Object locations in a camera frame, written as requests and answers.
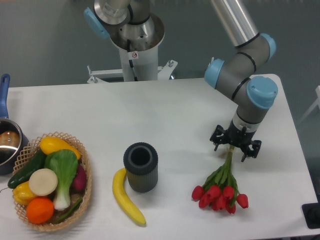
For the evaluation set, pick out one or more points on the white object at right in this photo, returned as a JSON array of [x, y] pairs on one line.
[[313, 106]]

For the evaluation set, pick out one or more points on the black device at edge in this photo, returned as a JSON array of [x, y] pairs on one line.
[[311, 212]]

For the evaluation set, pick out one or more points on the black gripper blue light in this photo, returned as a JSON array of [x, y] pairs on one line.
[[238, 138]]

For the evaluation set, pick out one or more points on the dark green cucumber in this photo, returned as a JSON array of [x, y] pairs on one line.
[[37, 162]]

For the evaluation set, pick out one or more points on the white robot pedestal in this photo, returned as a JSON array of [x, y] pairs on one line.
[[137, 65]]

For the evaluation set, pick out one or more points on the orange fruit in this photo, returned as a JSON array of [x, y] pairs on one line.
[[40, 210]]

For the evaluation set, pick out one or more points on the green bok choy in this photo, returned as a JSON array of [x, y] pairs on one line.
[[64, 164]]

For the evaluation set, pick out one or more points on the beige round disc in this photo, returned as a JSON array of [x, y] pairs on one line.
[[43, 182]]

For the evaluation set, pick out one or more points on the dark grey ribbed vase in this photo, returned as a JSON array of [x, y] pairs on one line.
[[141, 163]]

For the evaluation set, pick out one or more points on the purple red onion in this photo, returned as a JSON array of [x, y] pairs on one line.
[[80, 180]]

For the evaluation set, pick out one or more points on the yellow bell pepper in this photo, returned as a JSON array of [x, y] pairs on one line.
[[22, 194]]

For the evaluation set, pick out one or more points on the yellow banana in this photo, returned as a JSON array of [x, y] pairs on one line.
[[123, 200]]

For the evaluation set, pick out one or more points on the yellow squash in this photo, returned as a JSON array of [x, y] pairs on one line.
[[51, 144]]

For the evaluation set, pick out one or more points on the woven wicker basket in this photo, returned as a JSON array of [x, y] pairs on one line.
[[80, 193]]

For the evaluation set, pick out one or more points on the blue handled saucepan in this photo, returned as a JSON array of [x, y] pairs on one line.
[[12, 138]]

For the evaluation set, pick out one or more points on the green bean pod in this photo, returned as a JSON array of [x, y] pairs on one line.
[[69, 212]]

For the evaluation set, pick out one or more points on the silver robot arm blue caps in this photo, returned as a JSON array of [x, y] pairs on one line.
[[137, 33]]

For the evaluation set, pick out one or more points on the red tulip bouquet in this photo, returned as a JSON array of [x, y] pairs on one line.
[[220, 190]]

